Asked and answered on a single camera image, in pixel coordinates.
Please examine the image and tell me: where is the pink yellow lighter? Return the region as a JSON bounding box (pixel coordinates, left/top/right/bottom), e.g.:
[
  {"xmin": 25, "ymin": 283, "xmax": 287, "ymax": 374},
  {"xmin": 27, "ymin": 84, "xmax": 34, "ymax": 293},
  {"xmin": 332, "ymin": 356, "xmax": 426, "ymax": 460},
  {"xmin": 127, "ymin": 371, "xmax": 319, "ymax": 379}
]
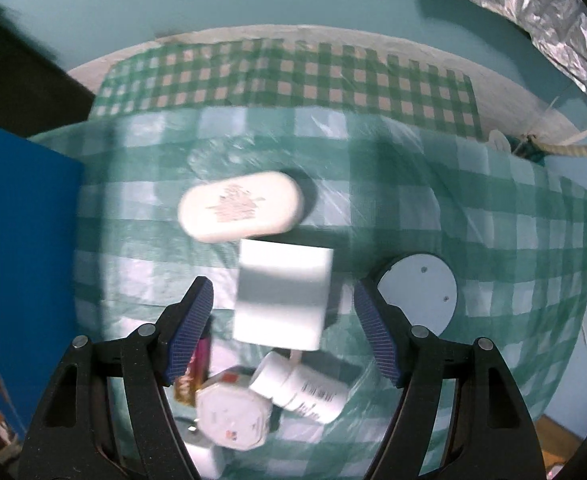
[{"xmin": 173, "ymin": 324, "xmax": 211, "ymax": 406}]

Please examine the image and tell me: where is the white square box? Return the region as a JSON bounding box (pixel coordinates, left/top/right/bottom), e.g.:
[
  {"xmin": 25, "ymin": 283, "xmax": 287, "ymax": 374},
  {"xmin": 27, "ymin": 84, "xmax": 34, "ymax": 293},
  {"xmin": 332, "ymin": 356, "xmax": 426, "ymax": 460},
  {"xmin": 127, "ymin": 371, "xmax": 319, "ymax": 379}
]
[{"xmin": 232, "ymin": 240, "xmax": 333, "ymax": 351}]

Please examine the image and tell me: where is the green beige checkered cloth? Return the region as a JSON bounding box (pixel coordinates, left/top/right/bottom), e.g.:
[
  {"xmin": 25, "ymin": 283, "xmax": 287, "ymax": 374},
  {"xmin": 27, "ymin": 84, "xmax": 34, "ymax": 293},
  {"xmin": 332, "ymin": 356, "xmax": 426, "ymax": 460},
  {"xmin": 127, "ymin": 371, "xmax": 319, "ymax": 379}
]
[{"xmin": 89, "ymin": 38, "xmax": 483, "ymax": 140}]

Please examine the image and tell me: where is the white pill bottle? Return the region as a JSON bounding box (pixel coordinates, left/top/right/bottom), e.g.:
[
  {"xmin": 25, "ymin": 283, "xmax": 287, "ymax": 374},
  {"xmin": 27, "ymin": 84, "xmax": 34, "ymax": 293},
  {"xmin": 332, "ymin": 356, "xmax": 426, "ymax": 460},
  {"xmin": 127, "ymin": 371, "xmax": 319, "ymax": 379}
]
[{"xmin": 249, "ymin": 351, "xmax": 350, "ymax": 425}]

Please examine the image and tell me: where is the beige rope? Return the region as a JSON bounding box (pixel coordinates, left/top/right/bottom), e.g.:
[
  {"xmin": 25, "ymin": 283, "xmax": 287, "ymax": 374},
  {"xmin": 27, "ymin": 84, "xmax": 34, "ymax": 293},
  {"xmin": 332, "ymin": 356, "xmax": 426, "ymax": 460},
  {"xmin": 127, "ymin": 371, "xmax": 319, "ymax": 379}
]
[{"xmin": 520, "ymin": 131, "xmax": 587, "ymax": 158}]

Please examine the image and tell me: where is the white octagonal box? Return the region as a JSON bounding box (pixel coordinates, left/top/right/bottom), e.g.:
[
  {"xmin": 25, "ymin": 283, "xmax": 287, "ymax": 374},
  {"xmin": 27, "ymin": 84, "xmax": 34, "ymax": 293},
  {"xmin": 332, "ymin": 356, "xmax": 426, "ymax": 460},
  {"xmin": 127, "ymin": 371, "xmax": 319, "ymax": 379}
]
[{"xmin": 196, "ymin": 372, "xmax": 272, "ymax": 451}]

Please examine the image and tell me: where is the black hanging garment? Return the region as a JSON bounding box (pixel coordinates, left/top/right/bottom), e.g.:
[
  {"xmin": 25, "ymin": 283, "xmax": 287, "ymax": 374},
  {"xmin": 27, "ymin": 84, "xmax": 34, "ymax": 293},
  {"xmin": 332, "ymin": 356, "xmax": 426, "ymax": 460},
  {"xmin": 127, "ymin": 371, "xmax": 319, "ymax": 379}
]
[{"xmin": 0, "ymin": 24, "xmax": 94, "ymax": 138}]

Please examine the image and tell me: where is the blue cardboard box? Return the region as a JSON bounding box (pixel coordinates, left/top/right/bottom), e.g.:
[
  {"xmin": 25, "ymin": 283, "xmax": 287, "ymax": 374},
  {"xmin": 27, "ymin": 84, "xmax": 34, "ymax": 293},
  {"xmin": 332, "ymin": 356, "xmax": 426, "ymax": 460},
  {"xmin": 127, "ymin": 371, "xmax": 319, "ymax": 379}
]
[{"xmin": 0, "ymin": 129, "xmax": 83, "ymax": 437}]

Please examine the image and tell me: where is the teal checkered plastic tablecloth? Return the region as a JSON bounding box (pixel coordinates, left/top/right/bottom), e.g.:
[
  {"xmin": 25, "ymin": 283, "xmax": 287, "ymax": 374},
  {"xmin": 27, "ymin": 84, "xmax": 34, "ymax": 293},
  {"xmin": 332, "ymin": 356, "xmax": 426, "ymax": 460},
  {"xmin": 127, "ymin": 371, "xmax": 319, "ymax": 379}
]
[{"xmin": 36, "ymin": 107, "xmax": 587, "ymax": 479}]

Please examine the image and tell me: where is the white oval case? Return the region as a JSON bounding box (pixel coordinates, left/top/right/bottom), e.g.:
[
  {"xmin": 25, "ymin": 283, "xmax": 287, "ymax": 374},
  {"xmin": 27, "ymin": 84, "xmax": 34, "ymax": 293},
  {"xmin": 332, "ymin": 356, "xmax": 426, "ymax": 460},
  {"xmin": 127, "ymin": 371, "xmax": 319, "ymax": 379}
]
[{"xmin": 177, "ymin": 171, "xmax": 304, "ymax": 244}]

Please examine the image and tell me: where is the small silver square box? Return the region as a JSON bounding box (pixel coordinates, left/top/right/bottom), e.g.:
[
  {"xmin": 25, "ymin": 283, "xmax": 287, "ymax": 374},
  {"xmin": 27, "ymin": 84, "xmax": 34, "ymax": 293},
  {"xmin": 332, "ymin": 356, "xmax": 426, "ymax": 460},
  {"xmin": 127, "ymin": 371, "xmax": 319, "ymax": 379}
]
[{"xmin": 178, "ymin": 422, "xmax": 227, "ymax": 479}]

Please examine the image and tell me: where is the round grey white disc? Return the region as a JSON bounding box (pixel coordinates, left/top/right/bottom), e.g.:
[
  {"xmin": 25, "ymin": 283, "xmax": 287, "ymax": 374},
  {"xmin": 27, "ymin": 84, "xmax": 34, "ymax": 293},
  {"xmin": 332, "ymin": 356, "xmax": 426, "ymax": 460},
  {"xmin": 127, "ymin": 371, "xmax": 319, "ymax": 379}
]
[{"xmin": 377, "ymin": 254, "xmax": 458, "ymax": 336}]

